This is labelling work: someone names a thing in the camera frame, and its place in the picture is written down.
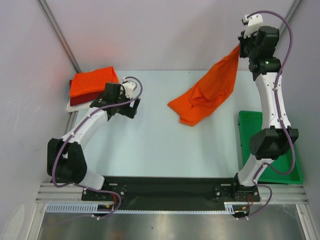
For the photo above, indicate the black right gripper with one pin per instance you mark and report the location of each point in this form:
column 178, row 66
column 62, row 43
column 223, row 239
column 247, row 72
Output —
column 244, row 46

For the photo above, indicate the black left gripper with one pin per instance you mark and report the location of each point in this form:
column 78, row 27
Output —
column 129, row 111

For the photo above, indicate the orange t-shirt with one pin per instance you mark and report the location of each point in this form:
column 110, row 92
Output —
column 99, row 76
column 201, row 100

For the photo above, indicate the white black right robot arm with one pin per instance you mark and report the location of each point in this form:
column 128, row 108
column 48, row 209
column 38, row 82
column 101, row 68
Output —
column 267, row 74

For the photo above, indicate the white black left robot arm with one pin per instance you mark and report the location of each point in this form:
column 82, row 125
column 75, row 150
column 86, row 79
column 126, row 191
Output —
column 65, row 156

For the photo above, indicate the folded white t-shirt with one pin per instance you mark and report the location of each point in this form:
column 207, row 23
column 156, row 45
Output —
column 80, row 107

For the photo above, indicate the folded orange t-shirt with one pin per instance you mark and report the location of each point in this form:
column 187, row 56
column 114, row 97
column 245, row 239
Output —
column 99, row 76

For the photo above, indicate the folded dark red t-shirt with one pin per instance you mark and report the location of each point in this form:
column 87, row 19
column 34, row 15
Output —
column 80, row 99

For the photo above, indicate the green plastic tray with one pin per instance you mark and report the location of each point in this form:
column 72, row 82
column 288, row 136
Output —
column 267, row 156

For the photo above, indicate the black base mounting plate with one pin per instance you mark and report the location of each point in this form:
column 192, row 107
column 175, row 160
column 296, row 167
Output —
column 173, row 193

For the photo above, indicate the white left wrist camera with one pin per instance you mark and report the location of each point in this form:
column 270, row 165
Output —
column 129, row 88

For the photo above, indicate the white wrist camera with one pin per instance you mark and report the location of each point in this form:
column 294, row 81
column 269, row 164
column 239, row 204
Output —
column 252, row 23
column 129, row 88

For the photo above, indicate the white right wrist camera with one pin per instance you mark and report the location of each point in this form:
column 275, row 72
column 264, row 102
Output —
column 252, row 23

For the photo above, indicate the right corner aluminium post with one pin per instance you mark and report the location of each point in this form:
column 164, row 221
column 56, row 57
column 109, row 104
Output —
column 290, row 14

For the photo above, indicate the corner aluminium post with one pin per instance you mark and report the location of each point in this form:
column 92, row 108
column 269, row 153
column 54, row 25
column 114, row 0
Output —
column 48, row 14
column 290, row 14

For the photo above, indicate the left corner aluminium post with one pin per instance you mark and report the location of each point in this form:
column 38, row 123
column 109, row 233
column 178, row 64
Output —
column 48, row 14

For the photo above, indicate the aluminium frame rail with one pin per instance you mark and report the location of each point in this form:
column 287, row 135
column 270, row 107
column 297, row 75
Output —
column 281, row 194

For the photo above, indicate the white slotted cable duct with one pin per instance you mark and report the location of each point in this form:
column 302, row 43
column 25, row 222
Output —
column 96, row 208

